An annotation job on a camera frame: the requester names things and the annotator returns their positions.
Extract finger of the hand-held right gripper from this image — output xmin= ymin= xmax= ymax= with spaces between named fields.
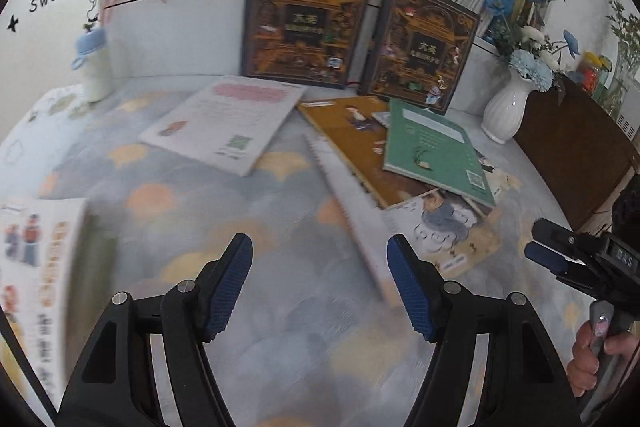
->
xmin=531 ymin=217 xmax=599 ymax=254
xmin=523 ymin=240 xmax=576 ymax=276

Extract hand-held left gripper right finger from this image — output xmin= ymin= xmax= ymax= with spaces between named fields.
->
xmin=386 ymin=234 xmax=583 ymax=427

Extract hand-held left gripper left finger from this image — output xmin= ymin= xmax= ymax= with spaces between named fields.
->
xmin=55 ymin=233 xmax=253 ymax=427

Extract white book grey figure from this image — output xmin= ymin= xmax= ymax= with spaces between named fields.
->
xmin=384 ymin=187 xmax=502 ymax=281

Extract teal book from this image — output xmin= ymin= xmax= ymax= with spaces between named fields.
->
xmin=382 ymin=99 xmax=497 ymax=209

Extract orange brown book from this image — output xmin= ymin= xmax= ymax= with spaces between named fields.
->
xmin=296 ymin=97 xmax=442 ymax=211

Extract white book brown figure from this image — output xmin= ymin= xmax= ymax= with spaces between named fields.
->
xmin=138 ymin=75 xmax=307 ymax=178

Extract neat stack of books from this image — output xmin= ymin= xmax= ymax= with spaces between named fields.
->
xmin=0 ymin=197 xmax=120 ymax=390

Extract person's right hand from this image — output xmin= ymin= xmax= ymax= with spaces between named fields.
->
xmin=566 ymin=320 xmax=640 ymax=401

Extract brown wooden cabinet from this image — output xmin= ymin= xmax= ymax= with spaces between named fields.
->
xmin=512 ymin=74 xmax=640 ymax=233

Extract white ribbed vase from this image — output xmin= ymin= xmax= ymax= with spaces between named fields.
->
xmin=481 ymin=69 xmax=535 ymax=145

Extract red yellow jar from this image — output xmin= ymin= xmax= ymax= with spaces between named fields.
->
xmin=577 ymin=52 xmax=613 ymax=96

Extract glass vase green stems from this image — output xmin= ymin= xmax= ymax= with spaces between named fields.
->
xmin=602 ymin=0 xmax=640 ymax=128

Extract blue white flower bouquet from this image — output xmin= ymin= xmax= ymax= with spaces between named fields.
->
xmin=482 ymin=0 xmax=583 ymax=92

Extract dark ornate encyclopedia book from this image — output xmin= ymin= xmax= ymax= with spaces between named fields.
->
xmin=240 ymin=0 xmax=376 ymax=90
xmin=357 ymin=0 xmax=482 ymax=116

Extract white bottle blue lid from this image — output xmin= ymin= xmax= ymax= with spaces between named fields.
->
xmin=70 ymin=27 xmax=113 ymax=102

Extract white bookshelf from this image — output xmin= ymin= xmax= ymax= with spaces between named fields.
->
xmin=97 ymin=0 xmax=563 ymax=118

